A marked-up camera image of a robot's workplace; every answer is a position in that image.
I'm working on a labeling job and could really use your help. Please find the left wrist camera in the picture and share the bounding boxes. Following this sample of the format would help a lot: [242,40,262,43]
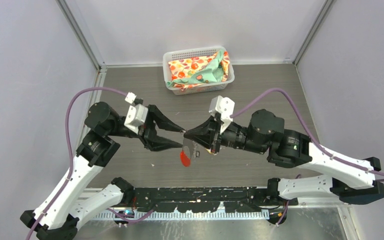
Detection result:
[124,104,149,134]

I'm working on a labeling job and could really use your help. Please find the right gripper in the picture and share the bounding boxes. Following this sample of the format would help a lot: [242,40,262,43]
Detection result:
[184,112,267,154]

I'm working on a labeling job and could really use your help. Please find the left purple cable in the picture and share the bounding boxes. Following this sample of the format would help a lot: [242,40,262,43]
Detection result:
[24,87,161,240]

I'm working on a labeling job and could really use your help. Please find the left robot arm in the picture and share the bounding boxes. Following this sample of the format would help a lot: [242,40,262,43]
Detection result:
[20,101,184,240]

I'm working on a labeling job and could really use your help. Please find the metal key holder red handle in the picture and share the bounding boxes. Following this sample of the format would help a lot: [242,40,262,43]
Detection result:
[179,130,199,167]

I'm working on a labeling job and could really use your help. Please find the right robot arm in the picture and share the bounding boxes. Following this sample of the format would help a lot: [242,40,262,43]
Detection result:
[184,109,384,205]

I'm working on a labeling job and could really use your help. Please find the white plastic basket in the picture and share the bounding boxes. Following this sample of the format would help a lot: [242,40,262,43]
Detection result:
[162,46,235,96]

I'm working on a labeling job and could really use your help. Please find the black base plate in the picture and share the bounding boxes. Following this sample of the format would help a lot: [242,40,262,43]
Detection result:
[113,186,286,213]

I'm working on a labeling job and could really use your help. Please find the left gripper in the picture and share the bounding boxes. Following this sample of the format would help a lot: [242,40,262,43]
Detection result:
[106,104,185,150]

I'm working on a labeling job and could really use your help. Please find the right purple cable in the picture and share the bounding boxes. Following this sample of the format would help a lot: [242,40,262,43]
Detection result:
[230,87,384,227]

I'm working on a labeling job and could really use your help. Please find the colourful patterned cloth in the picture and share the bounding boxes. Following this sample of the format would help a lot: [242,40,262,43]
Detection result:
[166,50,231,91]

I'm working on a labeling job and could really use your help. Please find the purple cable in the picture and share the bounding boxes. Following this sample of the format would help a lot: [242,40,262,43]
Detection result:
[24,87,161,240]
[230,87,384,227]

